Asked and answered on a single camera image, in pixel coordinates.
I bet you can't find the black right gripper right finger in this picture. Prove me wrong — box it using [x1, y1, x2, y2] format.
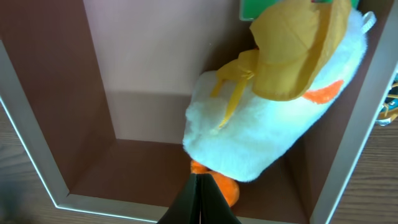
[198, 174, 241, 224]

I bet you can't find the white plush duck yellow hat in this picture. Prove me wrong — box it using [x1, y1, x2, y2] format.
[182, 0, 376, 206]

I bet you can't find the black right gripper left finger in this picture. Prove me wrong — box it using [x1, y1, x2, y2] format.
[157, 174, 199, 224]

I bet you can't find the gold blue spinning top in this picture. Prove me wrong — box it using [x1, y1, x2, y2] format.
[376, 75, 397, 126]

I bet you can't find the colourful puzzle cube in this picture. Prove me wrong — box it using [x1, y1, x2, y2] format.
[241, 1, 366, 29]

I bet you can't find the white cardboard box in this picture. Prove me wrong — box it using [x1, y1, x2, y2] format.
[1, 1, 397, 223]

